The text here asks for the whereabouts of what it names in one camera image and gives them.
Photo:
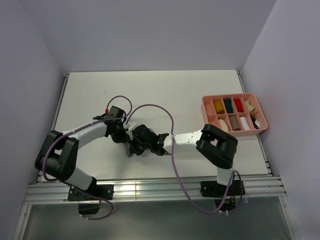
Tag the beige rolled sock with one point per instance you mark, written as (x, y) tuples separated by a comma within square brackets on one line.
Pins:
[(249, 107)]

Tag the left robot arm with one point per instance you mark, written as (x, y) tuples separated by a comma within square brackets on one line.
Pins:
[(59, 151)]

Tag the black white striped sock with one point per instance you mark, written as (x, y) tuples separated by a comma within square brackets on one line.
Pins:
[(255, 122)]

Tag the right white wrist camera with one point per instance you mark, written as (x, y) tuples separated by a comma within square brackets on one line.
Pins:
[(130, 126)]

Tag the red rolled sock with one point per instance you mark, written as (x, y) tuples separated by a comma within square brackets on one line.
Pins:
[(239, 105)]

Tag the cream rolled sock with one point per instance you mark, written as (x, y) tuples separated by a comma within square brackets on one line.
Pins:
[(223, 125)]

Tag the dark green reindeer sock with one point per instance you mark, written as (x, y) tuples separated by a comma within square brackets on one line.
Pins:
[(228, 105)]

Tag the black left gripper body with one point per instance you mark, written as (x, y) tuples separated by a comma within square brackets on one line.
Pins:
[(120, 134)]

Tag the white rolled sock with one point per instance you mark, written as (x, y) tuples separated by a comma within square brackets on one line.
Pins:
[(244, 123)]

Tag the pink divided organizer tray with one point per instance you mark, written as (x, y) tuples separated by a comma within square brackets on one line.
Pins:
[(211, 117)]

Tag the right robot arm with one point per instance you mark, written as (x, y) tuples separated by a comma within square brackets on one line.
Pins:
[(216, 145)]

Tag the brown rolled sock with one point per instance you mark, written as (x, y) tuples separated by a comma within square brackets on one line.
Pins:
[(234, 124)]

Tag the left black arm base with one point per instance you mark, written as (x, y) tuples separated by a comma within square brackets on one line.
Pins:
[(90, 200)]

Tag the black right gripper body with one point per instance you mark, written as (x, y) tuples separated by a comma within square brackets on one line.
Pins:
[(139, 148)]

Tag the mustard yellow striped sock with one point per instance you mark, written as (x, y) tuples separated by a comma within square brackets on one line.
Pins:
[(218, 107)]

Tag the grey striped sock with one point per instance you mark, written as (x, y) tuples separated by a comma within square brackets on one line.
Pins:
[(127, 150)]

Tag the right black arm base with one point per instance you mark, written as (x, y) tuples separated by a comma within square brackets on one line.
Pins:
[(235, 194)]

